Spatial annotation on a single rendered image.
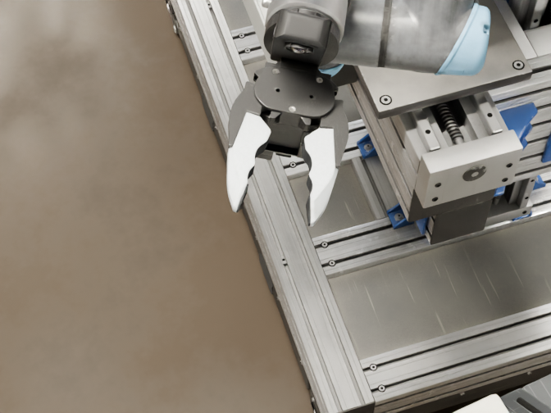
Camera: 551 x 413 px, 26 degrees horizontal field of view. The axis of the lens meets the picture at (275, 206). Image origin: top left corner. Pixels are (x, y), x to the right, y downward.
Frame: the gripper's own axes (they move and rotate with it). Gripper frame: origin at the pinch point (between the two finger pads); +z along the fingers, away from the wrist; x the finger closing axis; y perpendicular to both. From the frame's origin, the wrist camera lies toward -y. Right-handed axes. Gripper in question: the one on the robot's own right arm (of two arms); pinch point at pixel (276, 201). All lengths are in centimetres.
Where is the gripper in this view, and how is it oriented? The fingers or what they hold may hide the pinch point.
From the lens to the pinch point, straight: 100.3
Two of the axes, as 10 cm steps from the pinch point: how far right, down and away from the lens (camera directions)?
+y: -1.4, 5.0, 8.5
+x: -9.8, -1.9, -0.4
